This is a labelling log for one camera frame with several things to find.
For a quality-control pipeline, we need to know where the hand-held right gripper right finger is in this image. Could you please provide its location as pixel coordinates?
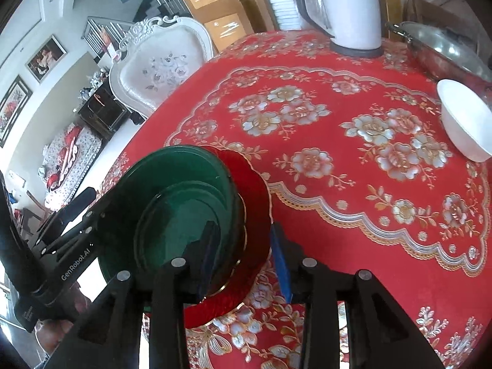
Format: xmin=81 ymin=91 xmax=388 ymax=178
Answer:
xmin=269 ymin=223 xmax=446 ymax=369

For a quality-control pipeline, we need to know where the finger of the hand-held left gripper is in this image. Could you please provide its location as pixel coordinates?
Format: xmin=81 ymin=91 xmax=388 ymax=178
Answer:
xmin=36 ymin=186 xmax=97 ymax=244
xmin=40 ymin=199 xmax=121 ymax=259

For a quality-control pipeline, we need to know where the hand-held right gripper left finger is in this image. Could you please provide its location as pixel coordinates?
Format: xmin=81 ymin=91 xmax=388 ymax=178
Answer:
xmin=46 ymin=219 xmax=221 ymax=369

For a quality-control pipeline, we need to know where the red glass plate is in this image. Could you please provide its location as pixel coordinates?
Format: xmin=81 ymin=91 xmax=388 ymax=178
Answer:
xmin=184 ymin=147 xmax=274 ymax=329

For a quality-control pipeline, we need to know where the green plate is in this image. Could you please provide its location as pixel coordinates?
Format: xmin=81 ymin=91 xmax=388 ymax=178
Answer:
xmin=96 ymin=145 xmax=247 ymax=296

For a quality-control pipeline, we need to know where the floral covered sofa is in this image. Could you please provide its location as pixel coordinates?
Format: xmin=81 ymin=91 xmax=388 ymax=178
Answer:
xmin=38 ymin=123 xmax=102 ymax=212

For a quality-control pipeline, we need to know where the dark wooden cabinet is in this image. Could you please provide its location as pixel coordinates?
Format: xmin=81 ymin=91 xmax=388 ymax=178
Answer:
xmin=77 ymin=82 xmax=131 ymax=141

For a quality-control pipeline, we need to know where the white ornate chair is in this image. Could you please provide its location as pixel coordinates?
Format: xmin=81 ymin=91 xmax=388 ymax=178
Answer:
xmin=109 ymin=15 xmax=215 ymax=118

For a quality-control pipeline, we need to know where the metal stair railing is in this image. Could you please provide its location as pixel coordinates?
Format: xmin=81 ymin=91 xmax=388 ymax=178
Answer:
xmin=82 ymin=0 xmax=185 ymax=62

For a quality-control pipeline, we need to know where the white foam bowl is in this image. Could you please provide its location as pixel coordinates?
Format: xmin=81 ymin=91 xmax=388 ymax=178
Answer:
xmin=437 ymin=79 xmax=492 ymax=163

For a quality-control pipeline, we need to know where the steel pot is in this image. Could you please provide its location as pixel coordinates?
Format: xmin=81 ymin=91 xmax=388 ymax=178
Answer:
xmin=386 ymin=21 xmax=492 ymax=98

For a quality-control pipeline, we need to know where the stack of white panels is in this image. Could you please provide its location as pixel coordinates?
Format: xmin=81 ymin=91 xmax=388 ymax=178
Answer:
xmin=256 ymin=0 xmax=304 ymax=31

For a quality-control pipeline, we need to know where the white electric kettle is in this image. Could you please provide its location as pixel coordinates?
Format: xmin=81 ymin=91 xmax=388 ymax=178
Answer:
xmin=298 ymin=0 xmax=383 ymax=58

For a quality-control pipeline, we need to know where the glass pot lid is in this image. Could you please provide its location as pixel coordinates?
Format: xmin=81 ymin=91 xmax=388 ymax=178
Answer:
xmin=400 ymin=22 xmax=489 ymax=81

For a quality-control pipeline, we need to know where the framed wall picture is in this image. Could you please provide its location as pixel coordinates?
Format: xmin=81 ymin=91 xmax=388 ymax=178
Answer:
xmin=0 ymin=76 xmax=33 ymax=149
xmin=25 ymin=34 xmax=67 ymax=82

